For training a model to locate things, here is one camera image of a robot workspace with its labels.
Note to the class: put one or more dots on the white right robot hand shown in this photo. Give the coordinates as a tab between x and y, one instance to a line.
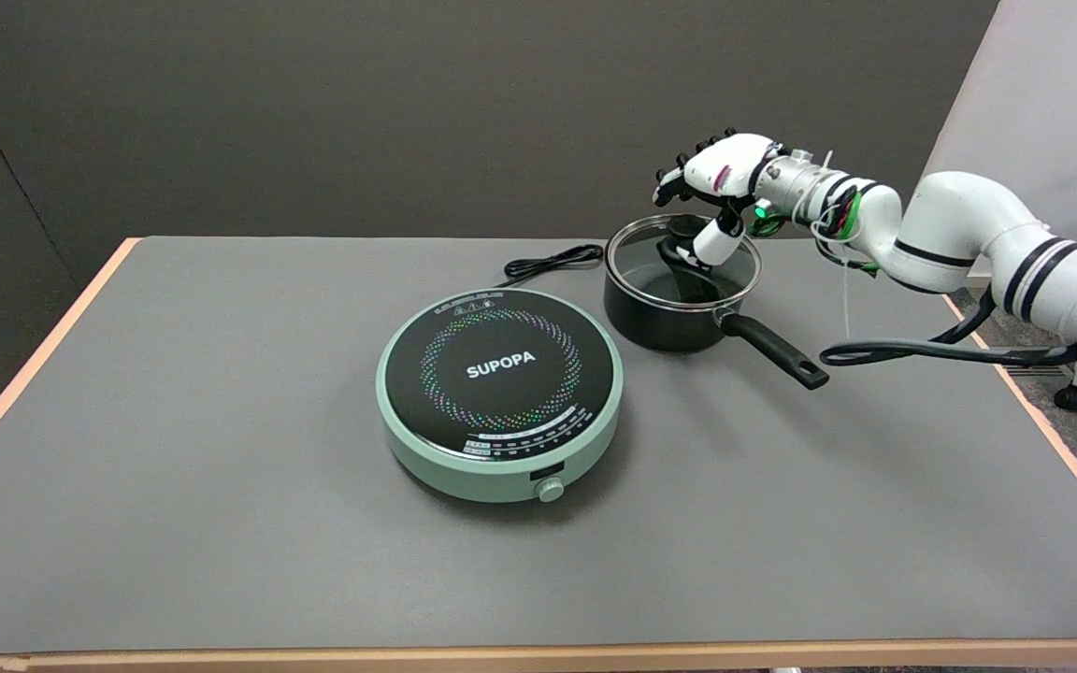
721	178

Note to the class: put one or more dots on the glass pot lid black knob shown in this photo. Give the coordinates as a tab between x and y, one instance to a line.
679	271

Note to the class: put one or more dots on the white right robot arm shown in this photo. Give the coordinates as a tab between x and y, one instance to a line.
950	238

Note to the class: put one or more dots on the green round induction cooker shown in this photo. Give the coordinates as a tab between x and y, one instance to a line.
499	393

